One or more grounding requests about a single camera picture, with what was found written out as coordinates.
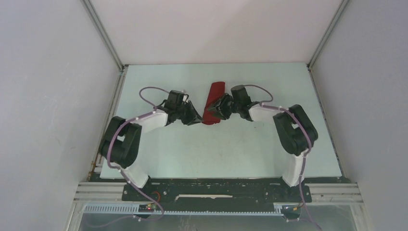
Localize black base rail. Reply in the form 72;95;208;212
122;178;312;212

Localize aluminium frame post right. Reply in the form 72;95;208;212
307;0;351;70

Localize aluminium frame post left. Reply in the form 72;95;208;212
80;0;125;72

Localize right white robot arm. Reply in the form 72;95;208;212
206;93;319;201

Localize red cloth napkin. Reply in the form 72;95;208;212
202;81;225;125

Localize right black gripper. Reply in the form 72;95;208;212
206;93;241;121

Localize aluminium frame post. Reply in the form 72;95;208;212
80;0;125;72
307;0;351;70

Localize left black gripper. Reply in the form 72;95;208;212
175;101;203;126

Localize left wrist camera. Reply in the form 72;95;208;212
165;90;189;109

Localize white cable duct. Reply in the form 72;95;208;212
83;203;283;216

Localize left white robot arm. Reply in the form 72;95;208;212
98;101;203;201

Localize aluminium extrusion rail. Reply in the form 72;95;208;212
74;182;125;203

